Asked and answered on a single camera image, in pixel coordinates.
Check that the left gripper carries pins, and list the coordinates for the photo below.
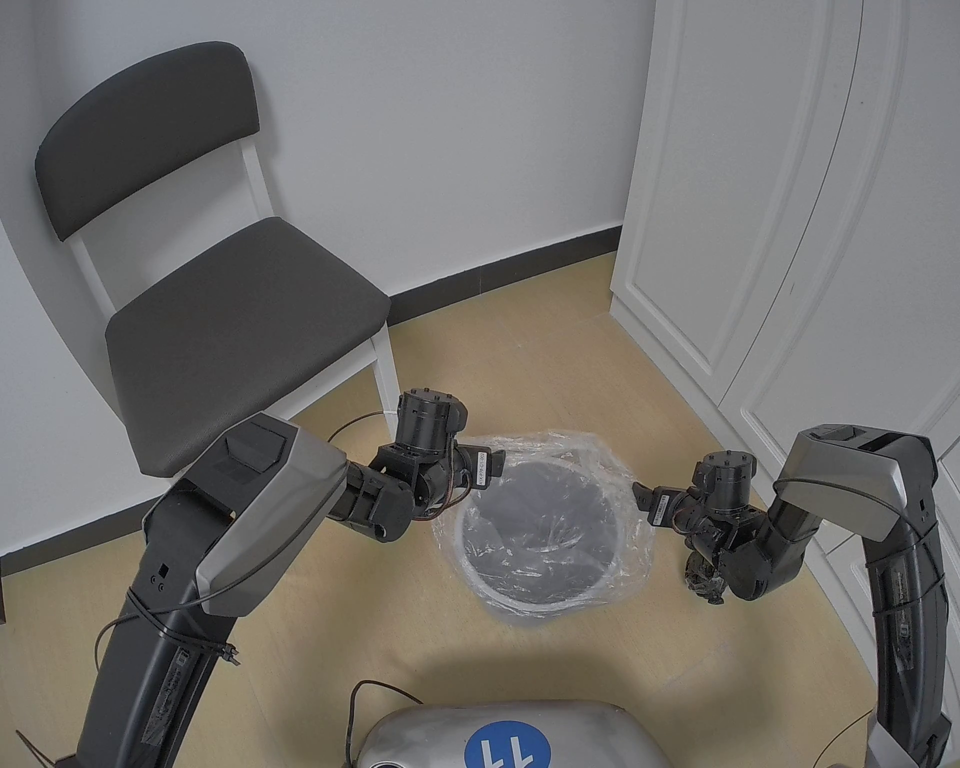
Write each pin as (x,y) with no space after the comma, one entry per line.
(480,469)

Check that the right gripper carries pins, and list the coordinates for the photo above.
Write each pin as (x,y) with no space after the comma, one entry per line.
(671,510)

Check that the clear plastic bag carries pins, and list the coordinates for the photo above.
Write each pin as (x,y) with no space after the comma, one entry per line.
(634,480)

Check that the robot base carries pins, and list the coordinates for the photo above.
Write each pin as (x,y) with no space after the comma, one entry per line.
(420,742)

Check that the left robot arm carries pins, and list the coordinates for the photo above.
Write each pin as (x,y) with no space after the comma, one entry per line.
(247,510)

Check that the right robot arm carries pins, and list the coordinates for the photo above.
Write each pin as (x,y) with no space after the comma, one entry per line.
(840,480)

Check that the crumpled black plastic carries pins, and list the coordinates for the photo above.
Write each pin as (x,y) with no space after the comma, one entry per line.
(701,585)

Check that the pale grey trash bin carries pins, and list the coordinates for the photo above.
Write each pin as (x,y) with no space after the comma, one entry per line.
(525,600)

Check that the dark grey white chair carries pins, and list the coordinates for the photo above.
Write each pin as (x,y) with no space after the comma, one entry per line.
(225,337)

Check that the white wardrobe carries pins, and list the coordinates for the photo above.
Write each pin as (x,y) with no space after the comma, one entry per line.
(750,225)

